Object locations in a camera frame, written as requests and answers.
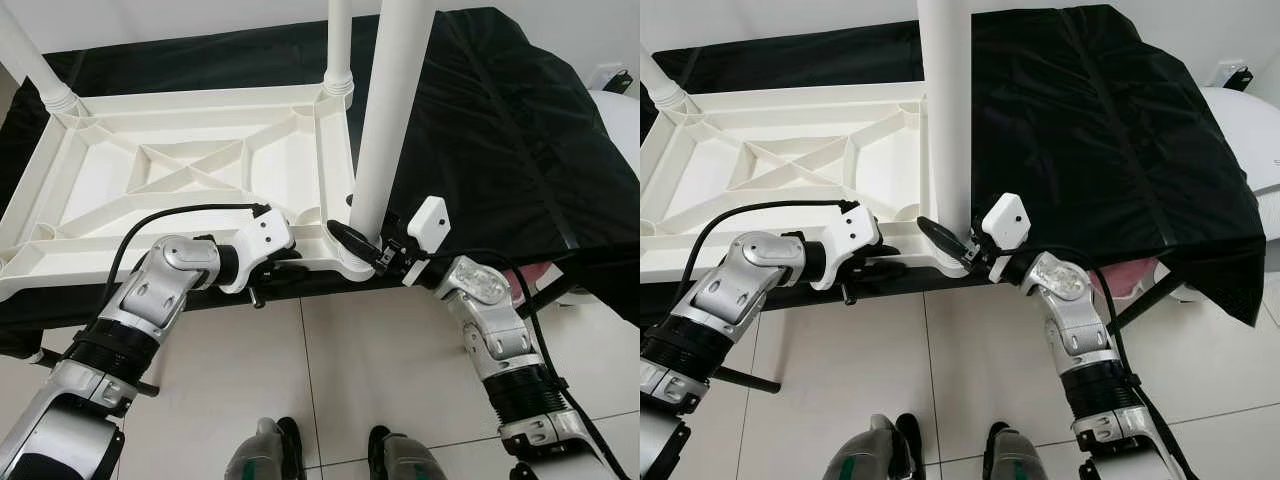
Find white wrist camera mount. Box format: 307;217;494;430
808;203;884;292
218;205;297;295
402;195;451;287
980;193;1032;285

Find grey robot leg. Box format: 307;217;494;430
368;425;448;480
982;422;1053;480
822;413;926;480
225;417;307;480

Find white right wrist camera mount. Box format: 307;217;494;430
980;193;1032;285
402;195;451;287

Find grey robot left leg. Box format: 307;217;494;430
225;417;307;480
822;413;926;480

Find black metal table leg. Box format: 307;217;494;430
38;350;161;397
713;365;782;395
1108;270;1193;337
515;275;583;323

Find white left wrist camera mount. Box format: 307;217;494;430
808;203;884;292
218;205;297;295

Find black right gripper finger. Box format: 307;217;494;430
327;220;387;264
917;215;977;262

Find pink object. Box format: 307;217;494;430
505;265;561;296
1095;255;1166;296

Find black tablecloth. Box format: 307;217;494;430
640;5;1266;327
0;8;640;331

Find grey robot right leg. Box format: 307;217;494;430
982;422;1053;480
368;425;448;480

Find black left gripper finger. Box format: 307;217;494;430
262;254;312;282
856;250;901;279

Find white plastic table top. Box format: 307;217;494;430
0;82;379;301
640;82;969;288

